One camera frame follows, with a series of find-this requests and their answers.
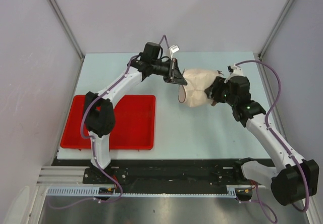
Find white slotted cable duct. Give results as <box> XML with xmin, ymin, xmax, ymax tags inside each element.
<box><xmin>46</xmin><ymin>185</ymin><xmax>238</xmax><ymax>198</ymax></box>

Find aluminium corner post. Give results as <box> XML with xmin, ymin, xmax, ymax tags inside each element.
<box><xmin>257</xmin><ymin>0</ymin><xmax>306</xmax><ymax>58</ymax></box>
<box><xmin>37</xmin><ymin>0</ymin><xmax>85</xmax><ymax>60</ymax></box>

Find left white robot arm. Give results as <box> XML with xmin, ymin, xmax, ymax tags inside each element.
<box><xmin>80</xmin><ymin>42</ymin><xmax>187</xmax><ymax>184</ymax></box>

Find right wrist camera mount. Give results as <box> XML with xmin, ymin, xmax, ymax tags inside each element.
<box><xmin>226</xmin><ymin>65</ymin><xmax>244</xmax><ymax>81</ymax></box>

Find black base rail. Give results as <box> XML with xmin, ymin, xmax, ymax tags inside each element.
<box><xmin>51</xmin><ymin>159</ymin><xmax>275</xmax><ymax>187</ymax></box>

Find beige mesh laundry bag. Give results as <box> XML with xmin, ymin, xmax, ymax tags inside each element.
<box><xmin>178</xmin><ymin>69</ymin><xmax>223</xmax><ymax>107</ymax></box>

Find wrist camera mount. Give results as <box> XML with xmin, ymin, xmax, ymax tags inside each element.
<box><xmin>226</xmin><ymin>65</ymin><xmax>244</xmax><ymax>81</ymax></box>
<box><xmin>166</xmin><ymin>45</ymin><xmax>180</xmax><ymax>59</ymax></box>

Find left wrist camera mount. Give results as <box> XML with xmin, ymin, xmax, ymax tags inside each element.
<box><xmin>166</xmin><ymin>45</ymin><xmax>180</xmax><ymax>59</ymax></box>

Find right aluminium corner post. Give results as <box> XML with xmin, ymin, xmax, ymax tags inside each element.
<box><xmin>257</xmin><ymin>0</ymin><xmax>306</xmax><ymax>58</ymax></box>

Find purple cable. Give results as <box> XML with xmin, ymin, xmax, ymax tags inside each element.
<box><xmin>47</xmin><ymin>34</ymin><xmax>175</xmax><ymax>209</ymax></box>
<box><xmin>233</xmin><ymin>60</ymin><xmax>311</xmax><ymax>222</ymax></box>

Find left aluminium corner post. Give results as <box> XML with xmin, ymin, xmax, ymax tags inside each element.
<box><xmin>37</xmin><ymin>0</ymin><xmax>85</xmax><ymax>60</ymax></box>

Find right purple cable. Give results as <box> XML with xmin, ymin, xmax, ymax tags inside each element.
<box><xmin>233</xmin><ymin>60</ymin><xmax>311</xmax><ymax>222</ymax></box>

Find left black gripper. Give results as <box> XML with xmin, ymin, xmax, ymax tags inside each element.
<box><xmin>151</xmin><ymin>58</ymin><xmax>187</xmax><ymax>86</ymax></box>

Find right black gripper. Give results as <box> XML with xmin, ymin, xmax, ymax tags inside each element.
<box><xmin>204</xmin><ymin>76</ymin><xmax>237</xmax><ymax>106</ymax></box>

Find red plastic tray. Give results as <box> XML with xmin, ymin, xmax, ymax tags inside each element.
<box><xmin>60</xmin><ymin>95</ymin><xmax>156</xmax><ymax>150</ymax></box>

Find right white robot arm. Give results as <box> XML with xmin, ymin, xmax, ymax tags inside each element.
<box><xmin>204</xmin><ymin>76</ymin><xmax>319</xmax><ymax>206</ymax></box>

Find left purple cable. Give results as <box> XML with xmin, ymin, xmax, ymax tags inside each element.
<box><xmin>47</xmin><ymin>34</ymin><xmax>175</xmax><ymax>209</ymax></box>

